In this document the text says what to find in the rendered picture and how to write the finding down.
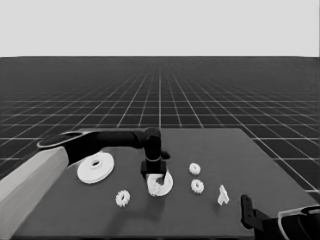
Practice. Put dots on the large white toothed gear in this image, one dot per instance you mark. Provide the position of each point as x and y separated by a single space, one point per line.
119 199
151 190

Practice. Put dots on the small white toothed gear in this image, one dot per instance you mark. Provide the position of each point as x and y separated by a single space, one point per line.
191 169
194 187

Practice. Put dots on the large thick white disc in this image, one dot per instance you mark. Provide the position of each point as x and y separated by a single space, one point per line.
90 173

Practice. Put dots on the white round carrier with pins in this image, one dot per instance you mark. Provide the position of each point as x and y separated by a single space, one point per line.
168 184

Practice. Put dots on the small white T-shaped piece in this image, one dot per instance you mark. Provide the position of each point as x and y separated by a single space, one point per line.
222 197

